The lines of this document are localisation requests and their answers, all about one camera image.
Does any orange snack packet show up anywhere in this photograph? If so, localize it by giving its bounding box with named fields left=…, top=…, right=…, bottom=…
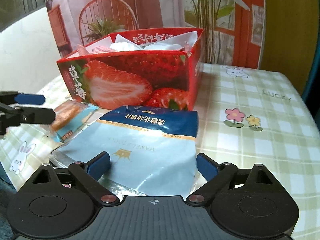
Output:
left=47, top=100, right=98, bottom=143

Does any blue cotton pad bag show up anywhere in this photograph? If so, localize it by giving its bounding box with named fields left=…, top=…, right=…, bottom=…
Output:
left=51, top=106, right=199, bottom=197

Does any printed room scene backdrop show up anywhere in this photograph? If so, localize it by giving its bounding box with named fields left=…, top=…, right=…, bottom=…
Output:
left=45, top=0, right=265, bottom=69

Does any pink mesh cloth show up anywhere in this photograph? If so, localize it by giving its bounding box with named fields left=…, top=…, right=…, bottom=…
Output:
left=76, top=44, right=117, bottom=56

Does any white cloth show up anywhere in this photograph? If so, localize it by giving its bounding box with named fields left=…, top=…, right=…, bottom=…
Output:
left=109, top=35, right=183, bottom=51

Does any red strawberry cardboard box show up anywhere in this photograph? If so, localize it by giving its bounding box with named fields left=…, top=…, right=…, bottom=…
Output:
left=57, top=28, right=204, bottom=110

